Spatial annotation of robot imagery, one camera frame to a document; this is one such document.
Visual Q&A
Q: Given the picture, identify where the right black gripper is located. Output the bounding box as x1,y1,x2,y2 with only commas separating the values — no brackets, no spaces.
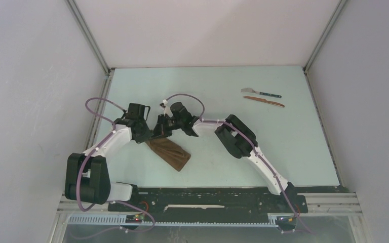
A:
150,114,183,140

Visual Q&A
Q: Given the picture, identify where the brown cloth napkin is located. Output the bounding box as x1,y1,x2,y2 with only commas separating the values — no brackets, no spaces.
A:
145,138,191,172

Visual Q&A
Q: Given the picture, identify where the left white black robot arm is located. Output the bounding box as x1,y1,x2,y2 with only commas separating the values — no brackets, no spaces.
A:
64,103,152,211

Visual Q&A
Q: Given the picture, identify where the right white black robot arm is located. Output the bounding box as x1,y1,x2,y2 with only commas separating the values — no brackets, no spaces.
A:
153,100,296,212

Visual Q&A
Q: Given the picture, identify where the brown wooden knife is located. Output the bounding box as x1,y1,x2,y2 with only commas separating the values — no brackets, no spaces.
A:
243,96,285,108

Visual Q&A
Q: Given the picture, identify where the left aluminium corner post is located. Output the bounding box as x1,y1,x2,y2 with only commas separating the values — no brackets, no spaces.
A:
65,0,110,75

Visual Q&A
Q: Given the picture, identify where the aluminium corner post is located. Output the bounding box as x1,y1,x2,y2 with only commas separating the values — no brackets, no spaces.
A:
65,0,110,75
303,0,349,75

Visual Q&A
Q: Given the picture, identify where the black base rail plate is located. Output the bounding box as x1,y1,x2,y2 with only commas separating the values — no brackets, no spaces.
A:
108,187,308,223

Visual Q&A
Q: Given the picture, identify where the grey cable duct strip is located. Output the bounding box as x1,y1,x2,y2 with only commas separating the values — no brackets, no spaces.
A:
67,214,278,228

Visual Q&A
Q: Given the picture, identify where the right aluminium corner post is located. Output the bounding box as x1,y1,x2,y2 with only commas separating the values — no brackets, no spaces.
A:
303,0,349,75

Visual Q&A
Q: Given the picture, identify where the aluminium frame profile front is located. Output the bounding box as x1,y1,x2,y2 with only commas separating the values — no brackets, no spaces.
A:
299,193,363,217

